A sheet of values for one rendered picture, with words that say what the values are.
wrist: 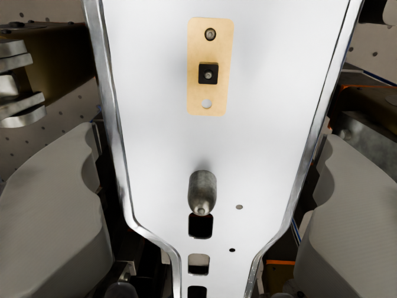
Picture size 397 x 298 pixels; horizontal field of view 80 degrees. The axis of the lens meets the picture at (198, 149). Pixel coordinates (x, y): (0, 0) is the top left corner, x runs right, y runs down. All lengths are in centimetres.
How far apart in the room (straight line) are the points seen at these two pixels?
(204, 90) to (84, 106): 44
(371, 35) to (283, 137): 39
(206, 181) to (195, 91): 9
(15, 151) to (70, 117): 20
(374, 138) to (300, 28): 11
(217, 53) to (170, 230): 24
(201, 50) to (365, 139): 17
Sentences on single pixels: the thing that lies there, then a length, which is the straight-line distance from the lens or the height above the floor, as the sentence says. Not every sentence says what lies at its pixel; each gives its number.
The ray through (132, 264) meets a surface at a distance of 44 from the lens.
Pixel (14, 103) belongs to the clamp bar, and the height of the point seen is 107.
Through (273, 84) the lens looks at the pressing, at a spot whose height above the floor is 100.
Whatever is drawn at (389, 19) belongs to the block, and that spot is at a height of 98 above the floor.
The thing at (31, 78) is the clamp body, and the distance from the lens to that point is 22.
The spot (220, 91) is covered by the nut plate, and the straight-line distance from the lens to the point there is 23.
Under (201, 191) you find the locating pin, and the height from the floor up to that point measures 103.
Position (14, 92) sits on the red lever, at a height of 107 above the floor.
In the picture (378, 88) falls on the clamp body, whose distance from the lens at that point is 36.
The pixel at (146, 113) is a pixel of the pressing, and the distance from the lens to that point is 25.
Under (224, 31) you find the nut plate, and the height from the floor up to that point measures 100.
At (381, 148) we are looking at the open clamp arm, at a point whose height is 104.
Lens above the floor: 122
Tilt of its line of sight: 59 degrees down
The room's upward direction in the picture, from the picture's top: 175 degrees counter-clockwise
